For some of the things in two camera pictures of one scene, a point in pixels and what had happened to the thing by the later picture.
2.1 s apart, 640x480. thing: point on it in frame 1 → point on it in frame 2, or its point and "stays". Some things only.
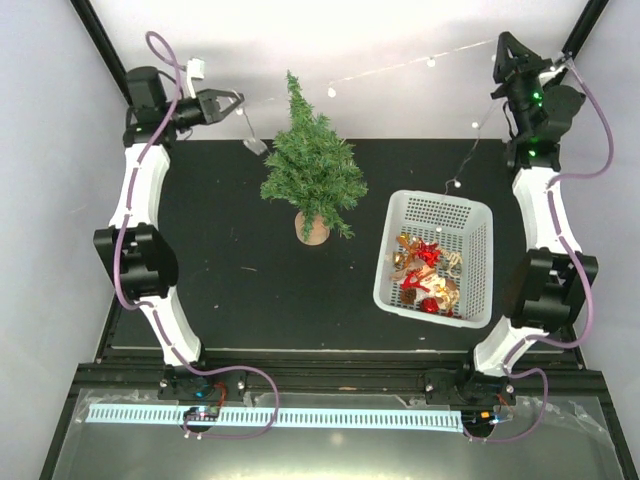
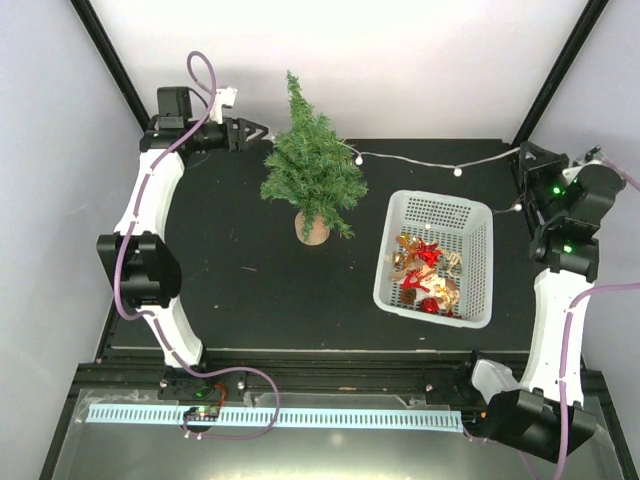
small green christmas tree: x=313 y=170 stays
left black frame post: x=104 y=45 stays
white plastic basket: x=464 y=226 stays
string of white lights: x=472 y=142 → x=358 y=161
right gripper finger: x=515 y=58 → x=527 y=146
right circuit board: x=479 y=419 stays
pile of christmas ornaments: x=426 y=274 stays
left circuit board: x=209 y=413 stays
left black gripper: x=209 y=105 → x=236 y=143
